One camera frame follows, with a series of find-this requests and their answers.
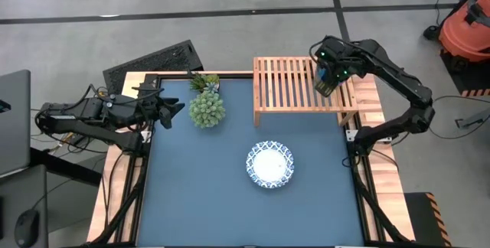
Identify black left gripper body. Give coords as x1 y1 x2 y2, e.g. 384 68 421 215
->
109 93 166 127

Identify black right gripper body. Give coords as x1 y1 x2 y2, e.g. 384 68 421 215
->
311 34 361 89

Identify blue patterned paper bowl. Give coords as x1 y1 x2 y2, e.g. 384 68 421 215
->
245 140 296 190

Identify wooden slatted shelf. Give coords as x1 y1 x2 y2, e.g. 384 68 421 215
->
253 56 360 128

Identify pale succulent in grey pot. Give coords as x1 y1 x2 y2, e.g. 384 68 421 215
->
188 90 227 129

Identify mixed succulents in dark pot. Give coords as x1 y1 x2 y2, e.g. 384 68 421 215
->
188 72 221 94

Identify grey laptop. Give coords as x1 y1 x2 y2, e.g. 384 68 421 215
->
0 69 32 177

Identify orange shop vacuum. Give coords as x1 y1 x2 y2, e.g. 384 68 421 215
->
422 0 490 73

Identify black computer mouse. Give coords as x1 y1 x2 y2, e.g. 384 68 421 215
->
14 208 41 248

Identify black box with orange stripes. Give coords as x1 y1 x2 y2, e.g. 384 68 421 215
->
403 191 453 248

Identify black corner bracket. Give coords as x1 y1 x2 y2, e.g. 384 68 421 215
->
132 73 161 93

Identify wood and black table frame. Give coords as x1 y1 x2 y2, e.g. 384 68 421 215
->
86 70 417 248

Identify black floor cable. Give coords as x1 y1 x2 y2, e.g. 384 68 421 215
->
427 94 490 141

